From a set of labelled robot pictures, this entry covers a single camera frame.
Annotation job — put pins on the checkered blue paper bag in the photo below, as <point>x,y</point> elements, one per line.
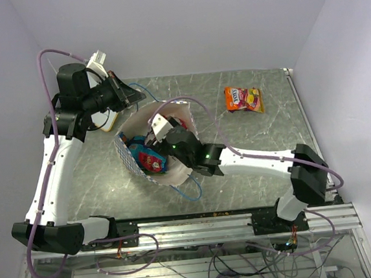
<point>137,125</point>

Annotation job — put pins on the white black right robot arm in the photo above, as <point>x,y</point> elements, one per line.
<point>302,167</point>

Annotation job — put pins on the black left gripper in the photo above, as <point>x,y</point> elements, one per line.
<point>124,94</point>

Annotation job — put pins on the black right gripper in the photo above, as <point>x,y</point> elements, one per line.
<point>159,147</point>

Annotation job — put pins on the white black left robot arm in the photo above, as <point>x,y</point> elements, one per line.
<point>83,92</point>

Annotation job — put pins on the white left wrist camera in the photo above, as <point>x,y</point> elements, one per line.
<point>96,64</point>

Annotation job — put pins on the aluminium rail frame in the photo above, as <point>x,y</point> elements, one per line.
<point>322,242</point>

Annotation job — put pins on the orange snack packet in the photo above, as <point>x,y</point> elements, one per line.
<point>243,99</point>

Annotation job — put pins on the yellow framed whiteboard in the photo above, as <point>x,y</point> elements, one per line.
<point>105,120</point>

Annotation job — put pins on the light blue snack packet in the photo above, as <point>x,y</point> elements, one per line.
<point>136,143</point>

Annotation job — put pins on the red small snack packet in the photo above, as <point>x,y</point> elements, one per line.
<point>151,161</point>

